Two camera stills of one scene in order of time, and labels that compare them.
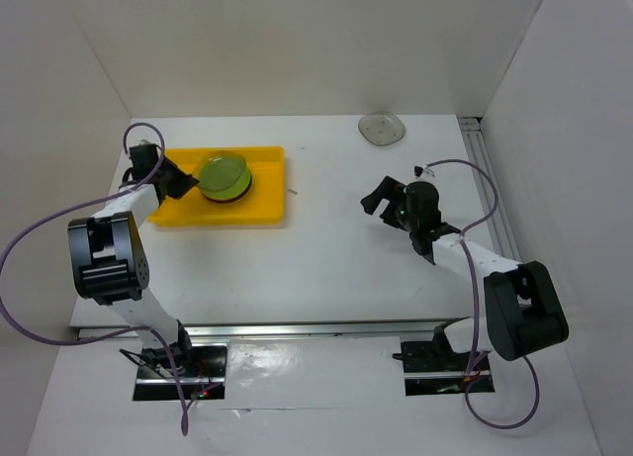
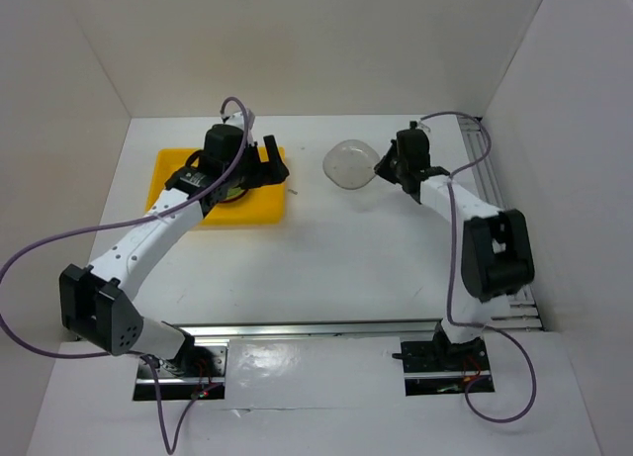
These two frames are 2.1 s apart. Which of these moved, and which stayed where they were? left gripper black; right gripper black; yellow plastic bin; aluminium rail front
Moved: right gripper black; left gripper black
Stayed: aluminium rail front; yellow plastic bin
